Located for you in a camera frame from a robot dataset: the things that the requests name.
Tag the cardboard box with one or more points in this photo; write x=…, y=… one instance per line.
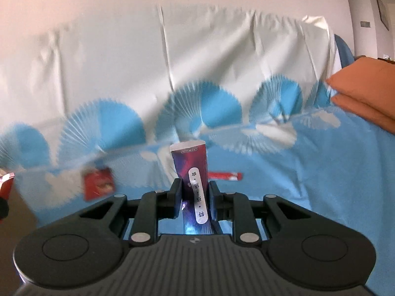
x=15, y=222

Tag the red coffee packet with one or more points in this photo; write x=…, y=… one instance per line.
x=98, y=183

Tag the purple stick packet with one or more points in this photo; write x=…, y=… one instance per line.
x=189, y=160

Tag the blue fan-print sofa cover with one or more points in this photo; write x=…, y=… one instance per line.
x=247, y=52

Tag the plain red packet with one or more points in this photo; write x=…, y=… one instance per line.
x=5, y=183

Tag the dark wall picture frame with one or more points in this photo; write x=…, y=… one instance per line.
x=382, y=10

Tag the orange cushion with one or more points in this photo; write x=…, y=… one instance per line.
x=367, y=80
x=355, y=108

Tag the thin red stick packet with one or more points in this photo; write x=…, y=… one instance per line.
x=228, y=176

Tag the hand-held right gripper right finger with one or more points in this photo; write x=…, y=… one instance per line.
x=214, y=200

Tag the grey wall switch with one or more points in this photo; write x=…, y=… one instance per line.
x=365, y=24

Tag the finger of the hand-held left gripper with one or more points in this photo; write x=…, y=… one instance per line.
x=3, y=208

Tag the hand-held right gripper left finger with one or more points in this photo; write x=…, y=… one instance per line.
x=175, y=200

